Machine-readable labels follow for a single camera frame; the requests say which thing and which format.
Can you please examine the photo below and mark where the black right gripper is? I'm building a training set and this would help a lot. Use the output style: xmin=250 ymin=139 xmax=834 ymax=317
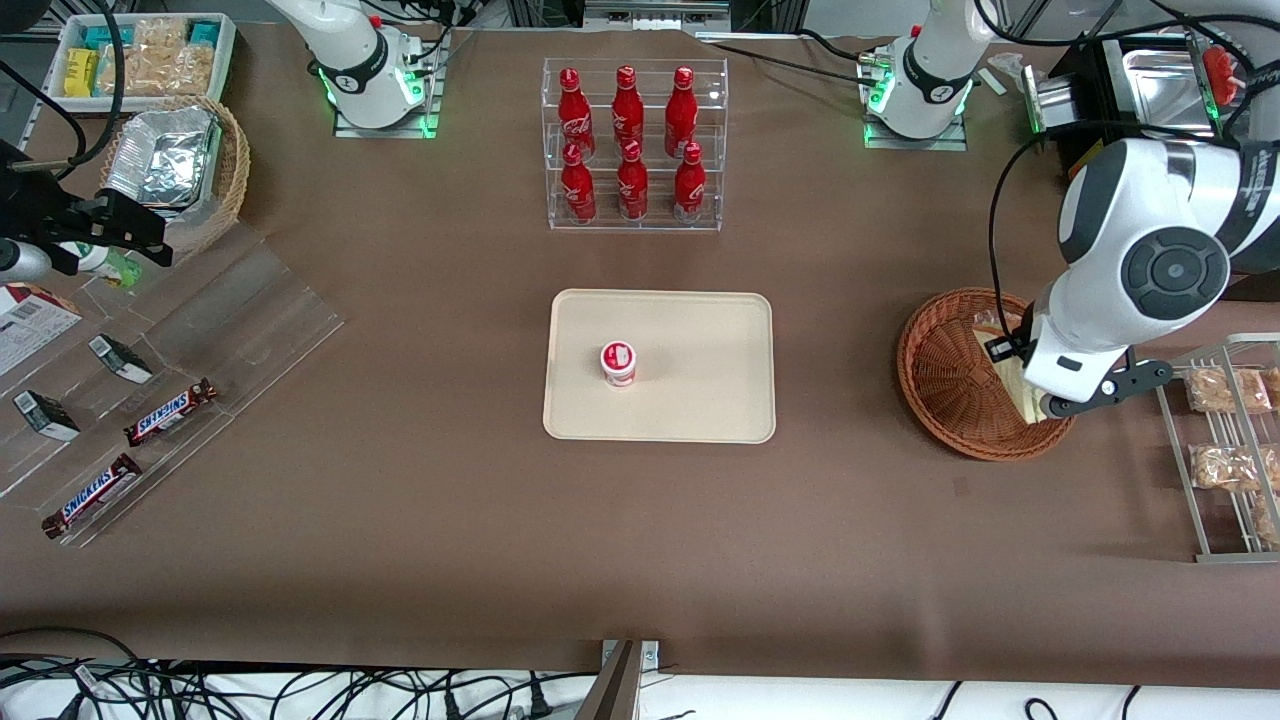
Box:
xmin=0 ymin=140 xmax=174 ymax=275

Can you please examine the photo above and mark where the triangular sandwich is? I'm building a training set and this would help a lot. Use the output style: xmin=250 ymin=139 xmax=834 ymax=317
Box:
xmin=975 ymin=312 xmax=1047 ymax=427

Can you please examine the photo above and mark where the tan wicker basket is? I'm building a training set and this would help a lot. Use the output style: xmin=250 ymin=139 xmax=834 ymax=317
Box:
xmin=100 ymin=95 xmax=251 ymax=256

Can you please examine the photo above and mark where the round brown wicker basket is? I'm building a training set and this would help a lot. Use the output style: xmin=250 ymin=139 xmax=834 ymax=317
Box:
xmin=896 ymin=288 xmax=1083 ymax=462

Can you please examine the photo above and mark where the beige plastic tray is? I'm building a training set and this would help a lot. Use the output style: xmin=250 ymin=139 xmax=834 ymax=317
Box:
xmin=542 ymin=289 xmax=777 ymax=444

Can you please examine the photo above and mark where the white green drink bottle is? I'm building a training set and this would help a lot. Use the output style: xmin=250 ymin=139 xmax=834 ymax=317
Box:
xmin=60 ymin=242 xmax=143 ymax=291

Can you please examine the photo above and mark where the silver foil pouch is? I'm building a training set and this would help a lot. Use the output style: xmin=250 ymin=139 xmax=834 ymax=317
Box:
xmin=105 ymin=108 xmax=221 ymax=209

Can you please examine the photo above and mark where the small black white box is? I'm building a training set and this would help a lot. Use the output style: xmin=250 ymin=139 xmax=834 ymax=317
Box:
xmin=88 ymin=334 xmax=154 ymax=385
xmin=12 ymin=390 xmax=81 ymax=442

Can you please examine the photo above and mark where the clear acrylic display stand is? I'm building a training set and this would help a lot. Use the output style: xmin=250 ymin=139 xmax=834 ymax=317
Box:
xmin=0 ymin=220 xmax=346 ymax=549

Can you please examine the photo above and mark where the white red printed carton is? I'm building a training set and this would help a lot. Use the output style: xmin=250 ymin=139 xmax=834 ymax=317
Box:
xmin=0 ymin=283 xmax=83 ymax=379

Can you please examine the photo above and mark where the clear cracker bag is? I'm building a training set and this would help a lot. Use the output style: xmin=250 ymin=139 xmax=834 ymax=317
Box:
xmin=130 ymin=18 xmax=191 ymax=51
xmin=100 ymin=45 xmax=216 ymax=98

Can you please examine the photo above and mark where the brown snickers bar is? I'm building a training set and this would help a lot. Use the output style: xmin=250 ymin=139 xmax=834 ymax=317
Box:
xmin=41 ymin=453 xmax=143 ymax=541
xmin=123 ymin=378 xmax=219 ymax=448

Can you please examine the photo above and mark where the white plastic bin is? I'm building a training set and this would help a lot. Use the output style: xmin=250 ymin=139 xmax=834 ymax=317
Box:
xmin=47 ymin=12 xmax=238 ymax=111

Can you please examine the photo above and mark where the black food warmer machine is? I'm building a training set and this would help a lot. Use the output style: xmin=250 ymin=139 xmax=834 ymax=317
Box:
xmin=1020 ymin=30 xmax=1280 ymax=301

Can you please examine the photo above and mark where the red sausage skewer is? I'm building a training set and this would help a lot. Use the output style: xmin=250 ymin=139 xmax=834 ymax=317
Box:
xmin=1203 ymin=45 xmax=1251 ymax=107

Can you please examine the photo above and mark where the small clear plastic wrapper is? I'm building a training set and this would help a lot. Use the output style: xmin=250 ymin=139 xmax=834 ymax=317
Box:
xmin=985 ymin=50 xmax=1031 ymax=96

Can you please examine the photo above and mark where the red cola bottle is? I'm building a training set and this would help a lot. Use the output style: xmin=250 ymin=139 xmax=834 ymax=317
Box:
xmin=617 ymin=140 xmax=649 ymax=221
xmin=673 ymin=142 xmax=707 ymax=223
xmin=560 ymin=142 xmax=597 ymax=224
xmin=557 ymin=67 xmax=595 ymax=161
xmin=665 ymin=66 xmax=699 ymax=159
xmin=612 ymin=65 xmax=646 ymax=153

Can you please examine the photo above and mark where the brown paper table cover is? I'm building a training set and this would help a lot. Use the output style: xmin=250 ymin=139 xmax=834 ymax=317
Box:
xmin=0 ymin=20 xmax=1280 ymax=679

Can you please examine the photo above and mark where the clear acrylic bottle rack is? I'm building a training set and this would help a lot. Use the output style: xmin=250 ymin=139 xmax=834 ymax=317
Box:
xmin=541 ymin=57 xmax=729 ymax=233

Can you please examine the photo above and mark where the silver wire rack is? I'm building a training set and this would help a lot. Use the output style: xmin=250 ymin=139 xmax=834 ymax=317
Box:
xmin=1145 ymin=333 xmax=1280 ymax=564

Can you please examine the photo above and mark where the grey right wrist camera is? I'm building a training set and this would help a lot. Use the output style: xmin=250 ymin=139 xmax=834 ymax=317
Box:
xmin=0 ymin=238 xmax=53 ymax=284

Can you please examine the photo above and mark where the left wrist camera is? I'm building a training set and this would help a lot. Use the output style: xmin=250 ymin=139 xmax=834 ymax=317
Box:
xmin=985 ymin=312 xmax=1036 ymax=366

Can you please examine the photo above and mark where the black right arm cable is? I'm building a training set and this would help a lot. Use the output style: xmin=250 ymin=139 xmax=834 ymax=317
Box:
xmin=0 ymin=0 xmax=127 ymax=183

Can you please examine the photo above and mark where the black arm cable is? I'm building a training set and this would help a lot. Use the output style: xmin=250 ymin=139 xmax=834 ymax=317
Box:
xmin=965 ymin=0 xmax=1280 ymax=336
xmin=0 ymin=0 xmax=127 ymax=183

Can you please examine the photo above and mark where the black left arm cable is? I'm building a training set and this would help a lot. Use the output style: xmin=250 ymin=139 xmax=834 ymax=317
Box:
xmin=965 ymin=0 xmax=1280 ymax=336

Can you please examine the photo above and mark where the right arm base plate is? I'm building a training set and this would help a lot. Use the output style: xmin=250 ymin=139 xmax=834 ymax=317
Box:
xmin=333 ymin=30 xmax=441 ymax=139

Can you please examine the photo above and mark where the black table cable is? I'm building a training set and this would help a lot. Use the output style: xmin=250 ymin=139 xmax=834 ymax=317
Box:
xmin=695 ymin=28 xmax=881 ymax=86

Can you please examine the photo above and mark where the silver metal bracket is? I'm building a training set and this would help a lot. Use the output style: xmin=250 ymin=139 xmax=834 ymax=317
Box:
xmin=602 ymin=640 xmax=661 ymax=673

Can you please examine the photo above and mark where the dark metal post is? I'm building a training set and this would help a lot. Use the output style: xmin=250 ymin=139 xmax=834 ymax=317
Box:
xmin=577 ymin=640 xmax=643 ymax=720

